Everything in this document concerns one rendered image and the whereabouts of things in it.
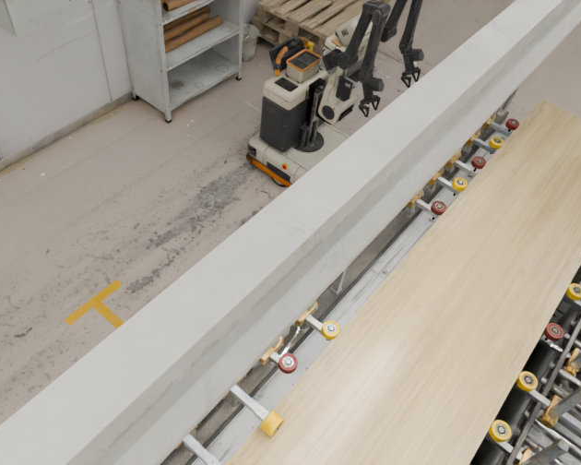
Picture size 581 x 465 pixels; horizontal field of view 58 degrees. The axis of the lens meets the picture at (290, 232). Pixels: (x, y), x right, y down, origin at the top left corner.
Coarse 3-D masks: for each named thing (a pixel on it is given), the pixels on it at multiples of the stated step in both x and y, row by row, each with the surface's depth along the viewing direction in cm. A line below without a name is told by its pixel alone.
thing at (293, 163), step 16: (320, 128) 412; (336, 128) 414; (256, 144) 395; (320, 144) 402; (336, 144) 402; (256, 160) 405; (272, 160) 391; (288, 160) 386; (304, 160) 388; (320, 160) 389; (272, 176) 402; (288, 176) 390
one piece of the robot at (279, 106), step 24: (288, 48) 349; (312, 48) 372; (264, 96) 365; (288, 96) 348; (312, 96) 362; (264, 120) 377; (288, 120) 362; (312, 120) 378; (288, 144) 382; (312, 144) 399
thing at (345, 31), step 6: (354, 18) 305; (348, 24) 305; (354, 24) 304; (372, 24) 312; (342, 30) 309; (348, 30) 307; (366, 30) 309; (342, 36) 312; (348, 36) 309; (366, 36) 309; (342, 42) 315; (348, 42) 312
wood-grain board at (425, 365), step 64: (576, 128) 342; (512, 192) 299; (576, 192) 304; (448, 256) 265; (512, 256) 269; (576, 256) 273; (384, 320) 238; (448, 320) 241; (512, 320) 245; (320, 384) 216; (384, 384) 219; (448, 384) 222; (512, 384) 225; (256, 448) 197; (320, 448) 200; (384, 448) 202; (448, 448) 205
